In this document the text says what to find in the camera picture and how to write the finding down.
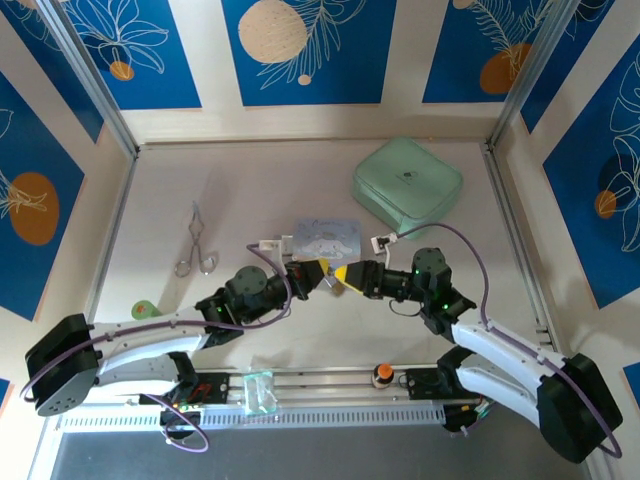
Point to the brass padlock with steel shackle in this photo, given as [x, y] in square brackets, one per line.
[334, 287]

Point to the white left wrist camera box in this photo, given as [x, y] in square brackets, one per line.
[272, 245]

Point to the blue floral wall poster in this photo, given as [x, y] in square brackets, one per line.
[600, 200]
[475, 40]
[150, 60]
[40, 200]
[315, 80]

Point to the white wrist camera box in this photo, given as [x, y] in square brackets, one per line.
[272, 245]
[382, 243]

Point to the green tube with orange print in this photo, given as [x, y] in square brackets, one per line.
[142, 310]

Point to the aluminium frame post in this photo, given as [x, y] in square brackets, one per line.
[537, 75]
[90, 80]

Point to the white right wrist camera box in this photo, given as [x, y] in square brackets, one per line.
[382, 243]

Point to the aluminium mounting rail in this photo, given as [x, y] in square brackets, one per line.
[320, 385]

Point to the small bottle with orange cap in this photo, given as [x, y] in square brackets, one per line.
[384, 377]

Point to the mint green medicine bag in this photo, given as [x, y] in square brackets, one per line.
[405, 185]

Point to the clear plastic container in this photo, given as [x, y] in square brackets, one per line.
[260, 392]

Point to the silver metal tongs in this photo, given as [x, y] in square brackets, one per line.
[194, 218]

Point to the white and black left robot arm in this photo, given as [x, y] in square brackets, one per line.
[150, 342]

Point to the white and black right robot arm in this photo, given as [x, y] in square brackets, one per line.
[500, 350]

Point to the small blue printed pouch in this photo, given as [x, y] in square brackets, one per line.
[325, 240]

